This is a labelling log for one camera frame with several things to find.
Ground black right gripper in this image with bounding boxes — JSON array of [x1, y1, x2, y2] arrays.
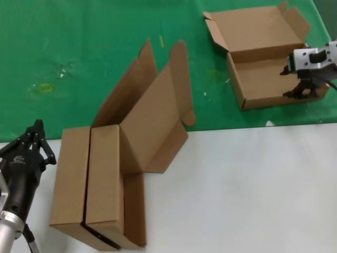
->
[[280, 64, 331, 101]]

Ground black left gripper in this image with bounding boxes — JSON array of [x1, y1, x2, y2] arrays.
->
[[0, 120, 57, 220]]

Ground brown cardboard mailer box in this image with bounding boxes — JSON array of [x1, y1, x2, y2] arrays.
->
[[202, 2, 330, 111], [83, 40, 196, 251], [49, 37, 159, 251]]

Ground green table cloth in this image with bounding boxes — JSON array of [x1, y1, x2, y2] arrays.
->
[[0, 0, 337, 145]]

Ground grey left wrist bracket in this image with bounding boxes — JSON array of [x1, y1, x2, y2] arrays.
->
[[0, 170, 11, 211]]

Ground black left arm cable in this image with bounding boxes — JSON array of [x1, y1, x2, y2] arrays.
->
[[23, 222, 41, 253]]

